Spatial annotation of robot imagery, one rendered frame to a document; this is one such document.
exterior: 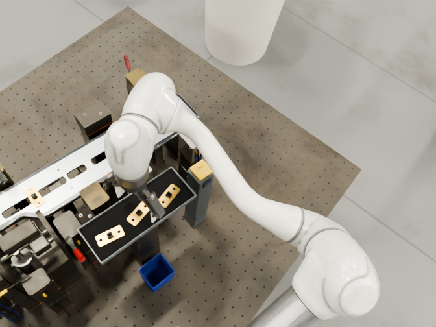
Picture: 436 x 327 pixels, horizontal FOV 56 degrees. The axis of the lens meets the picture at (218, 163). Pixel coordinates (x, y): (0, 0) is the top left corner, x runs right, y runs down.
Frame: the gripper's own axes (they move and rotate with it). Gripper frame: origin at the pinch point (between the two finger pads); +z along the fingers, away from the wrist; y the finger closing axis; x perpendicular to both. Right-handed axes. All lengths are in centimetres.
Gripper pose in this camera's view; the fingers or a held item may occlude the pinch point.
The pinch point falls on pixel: (137, 204)
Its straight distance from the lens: 130.5
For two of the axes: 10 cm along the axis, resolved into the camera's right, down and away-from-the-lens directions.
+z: -1.0, 4.8, 8.7
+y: -8.1, -5.4, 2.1
